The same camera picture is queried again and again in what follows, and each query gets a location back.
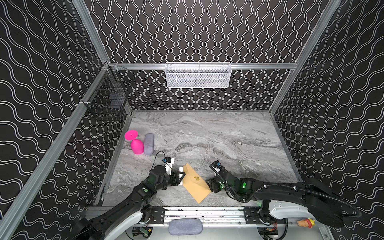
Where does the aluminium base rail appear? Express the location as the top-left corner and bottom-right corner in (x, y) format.
(149, 201), (323, 227)

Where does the black wire basket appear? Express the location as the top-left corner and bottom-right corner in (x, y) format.
(85, 65), (138, 122)

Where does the aluminium corner post right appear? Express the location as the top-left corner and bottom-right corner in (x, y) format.
(269, 0), (342, 116)

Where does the magenta plastic goblet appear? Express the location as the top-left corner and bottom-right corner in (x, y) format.
(125, 130), (144, 155)

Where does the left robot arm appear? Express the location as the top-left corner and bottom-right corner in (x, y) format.
(68, 165), (186, 240)

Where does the toy ice cream cone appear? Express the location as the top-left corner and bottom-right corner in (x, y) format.
(297, 218), (316, 228)

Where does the aluminium back crossbar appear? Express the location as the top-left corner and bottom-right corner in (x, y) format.
(110, 62), (298, 71)

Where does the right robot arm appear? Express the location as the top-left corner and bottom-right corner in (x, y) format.
(206, 161), (362, 228)

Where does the grey fabric pouch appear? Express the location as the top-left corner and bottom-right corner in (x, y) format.
(169, 219), (203, 236)

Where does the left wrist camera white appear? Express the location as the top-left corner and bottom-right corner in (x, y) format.
(162, 157), (175, 175)

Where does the aluminium left side rail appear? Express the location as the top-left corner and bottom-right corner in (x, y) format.
(1, 62), (109, 240)

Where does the aluminium corner post left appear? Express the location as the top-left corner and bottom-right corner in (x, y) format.
(72, 0), (110, 63)

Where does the white wire basket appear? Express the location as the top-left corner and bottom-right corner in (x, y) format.
(165, 66), (232, 89)

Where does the aluminium corner post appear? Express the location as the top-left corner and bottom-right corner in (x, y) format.
(269, 0), (342, 116)
(72, 0), (110, 63)

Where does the brown manila envelope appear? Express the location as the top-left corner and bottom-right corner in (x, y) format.
(183, 164), (211, 204)

